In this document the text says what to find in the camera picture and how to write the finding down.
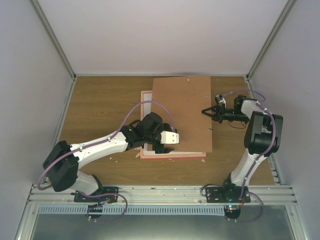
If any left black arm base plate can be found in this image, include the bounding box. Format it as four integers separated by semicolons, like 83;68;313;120
72;186;119;204

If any white paint flake cluster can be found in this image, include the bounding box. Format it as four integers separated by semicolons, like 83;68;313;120
108;147;206;163

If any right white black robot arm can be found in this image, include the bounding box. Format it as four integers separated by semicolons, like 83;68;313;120
201;94;284;203

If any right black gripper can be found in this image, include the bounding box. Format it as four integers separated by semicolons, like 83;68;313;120
201;103;248;124

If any left aluminium corner post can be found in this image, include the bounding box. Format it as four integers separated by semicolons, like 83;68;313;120
29;0;77;81

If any brown cardboard backing sheet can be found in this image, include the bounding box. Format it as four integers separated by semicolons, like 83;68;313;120
151;75;213;153

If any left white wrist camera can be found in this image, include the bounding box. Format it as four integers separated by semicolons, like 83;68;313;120
160;131;180;145

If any dark landscape photo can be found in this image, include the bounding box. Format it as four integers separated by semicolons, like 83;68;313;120
142;91;204;157

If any aluminium corner post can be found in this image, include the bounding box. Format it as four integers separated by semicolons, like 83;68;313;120
29;0;77;81
245;0;297;81

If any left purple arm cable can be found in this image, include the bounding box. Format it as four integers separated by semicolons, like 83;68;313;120
36;100;129;222

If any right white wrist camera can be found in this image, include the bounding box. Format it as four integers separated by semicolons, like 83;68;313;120
215;94;226;107

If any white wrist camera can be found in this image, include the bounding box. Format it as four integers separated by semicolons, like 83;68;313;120
160;131;180;145
215;94;226;107

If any pink wooden picture frame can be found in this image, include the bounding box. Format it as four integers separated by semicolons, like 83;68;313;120
139;90;207;160

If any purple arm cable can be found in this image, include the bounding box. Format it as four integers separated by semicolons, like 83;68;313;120
224;89;277;223
36;100;129;222

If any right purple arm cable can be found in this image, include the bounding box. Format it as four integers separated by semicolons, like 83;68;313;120
224;89;277;223

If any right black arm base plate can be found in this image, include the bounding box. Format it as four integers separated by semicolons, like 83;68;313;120
205;186;251;204

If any right aluminium corner post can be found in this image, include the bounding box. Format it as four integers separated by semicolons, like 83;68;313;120
245;0;297;81

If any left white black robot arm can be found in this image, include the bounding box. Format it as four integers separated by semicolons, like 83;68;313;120
42;112;180;202

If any grey slotted cable duct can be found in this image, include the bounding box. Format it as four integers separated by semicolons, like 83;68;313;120
38;204;225;216

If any aluminium front rail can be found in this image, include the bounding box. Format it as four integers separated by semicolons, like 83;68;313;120
27;185;298;206

